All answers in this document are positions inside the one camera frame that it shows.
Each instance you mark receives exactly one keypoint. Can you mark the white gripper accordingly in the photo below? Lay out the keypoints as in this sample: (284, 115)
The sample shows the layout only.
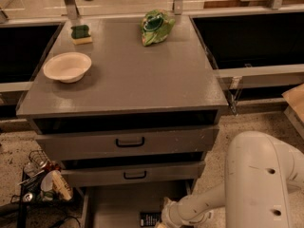
(169, 213)

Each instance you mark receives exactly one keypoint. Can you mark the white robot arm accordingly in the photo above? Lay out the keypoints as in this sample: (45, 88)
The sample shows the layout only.
(260, 172)

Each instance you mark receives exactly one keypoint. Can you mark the grey middle drawer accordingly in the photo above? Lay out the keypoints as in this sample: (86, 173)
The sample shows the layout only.
(174, 171)

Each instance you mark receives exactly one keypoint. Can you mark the grey open bottom drawer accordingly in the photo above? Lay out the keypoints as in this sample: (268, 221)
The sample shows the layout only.
(119, 206)

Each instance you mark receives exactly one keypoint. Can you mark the grey top drawer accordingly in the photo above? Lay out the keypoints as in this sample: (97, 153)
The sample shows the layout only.
(128, 143)

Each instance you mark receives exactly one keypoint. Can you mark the grey drawer cabinet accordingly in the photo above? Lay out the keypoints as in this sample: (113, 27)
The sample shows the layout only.
(130, 87)

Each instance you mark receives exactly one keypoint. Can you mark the white cup in rack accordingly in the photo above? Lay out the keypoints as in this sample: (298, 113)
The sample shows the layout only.
(48, 182)

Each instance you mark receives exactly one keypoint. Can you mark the white paper bowl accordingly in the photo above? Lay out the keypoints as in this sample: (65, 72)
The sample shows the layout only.
(67, 67)

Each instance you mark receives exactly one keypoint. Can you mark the brown cardboard box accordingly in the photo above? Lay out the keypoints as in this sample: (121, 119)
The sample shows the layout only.
(295, 99)

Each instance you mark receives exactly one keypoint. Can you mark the green chip bag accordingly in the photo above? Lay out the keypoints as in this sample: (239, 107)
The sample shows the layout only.
(156, 26)

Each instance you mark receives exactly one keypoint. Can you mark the green yellow sponge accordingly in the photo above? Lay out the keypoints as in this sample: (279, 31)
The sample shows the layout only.
(80, 35)

